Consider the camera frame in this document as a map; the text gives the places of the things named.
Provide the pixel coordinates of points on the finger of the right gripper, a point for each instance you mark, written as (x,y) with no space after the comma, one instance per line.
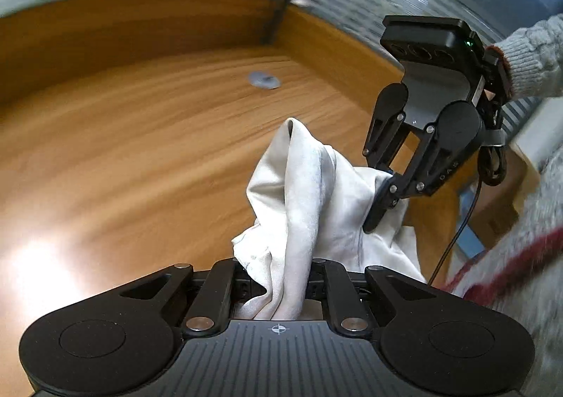
(387,197)

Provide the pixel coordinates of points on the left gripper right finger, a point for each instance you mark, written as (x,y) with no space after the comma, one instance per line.
(329,283)

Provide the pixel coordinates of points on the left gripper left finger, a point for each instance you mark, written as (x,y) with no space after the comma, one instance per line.
(220,291)

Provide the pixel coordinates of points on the beige satin shirt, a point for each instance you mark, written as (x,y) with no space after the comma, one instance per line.
(310,203)

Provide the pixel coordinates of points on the right forearm grey sleeve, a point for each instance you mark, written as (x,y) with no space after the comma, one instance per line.
(532,58)

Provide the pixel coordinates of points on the blue cardboard box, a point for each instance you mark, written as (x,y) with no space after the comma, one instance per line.
(468,242)

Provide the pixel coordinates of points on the brown cardboard box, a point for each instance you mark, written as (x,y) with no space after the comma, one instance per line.
(499,207)

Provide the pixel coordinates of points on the grey red knit sweater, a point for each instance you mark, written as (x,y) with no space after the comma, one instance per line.
(522,278)

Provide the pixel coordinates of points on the grey desk cable grommet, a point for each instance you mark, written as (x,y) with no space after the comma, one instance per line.
(263,80)

